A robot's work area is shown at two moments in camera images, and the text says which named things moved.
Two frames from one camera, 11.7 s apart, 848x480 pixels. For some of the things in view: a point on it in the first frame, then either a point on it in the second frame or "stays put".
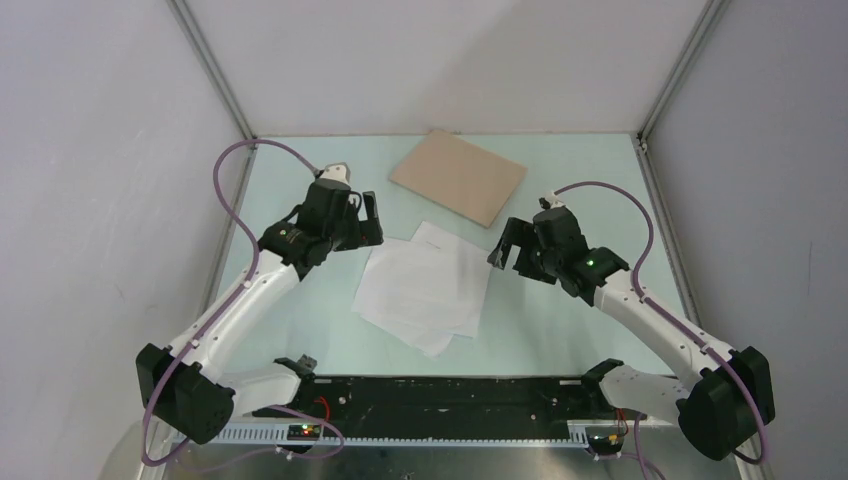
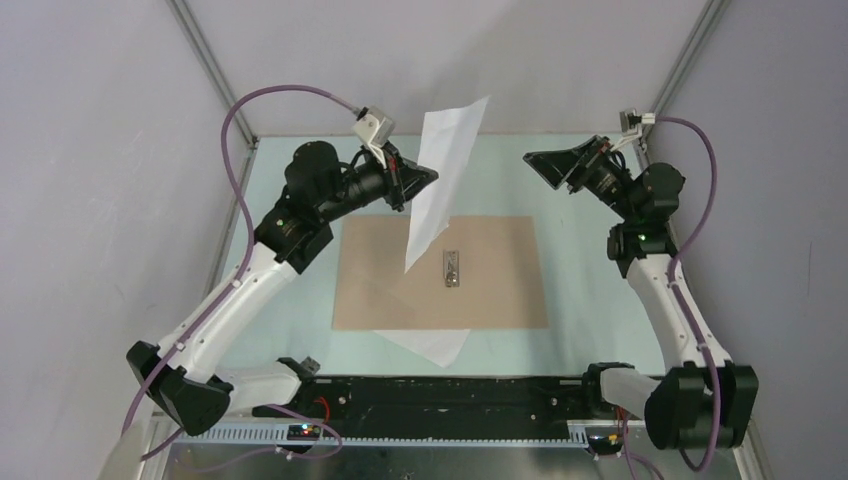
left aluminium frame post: [214, 65] stays put
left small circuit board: [304, 432] stays put
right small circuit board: [605, 445] stays put
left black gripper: [364, 232] → [402, 180]
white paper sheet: [424, 290] → [448, 140]
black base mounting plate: [519, 401] stays put
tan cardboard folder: [459, 175] → [481, 273]
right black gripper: [516, 232] → [556, 166]
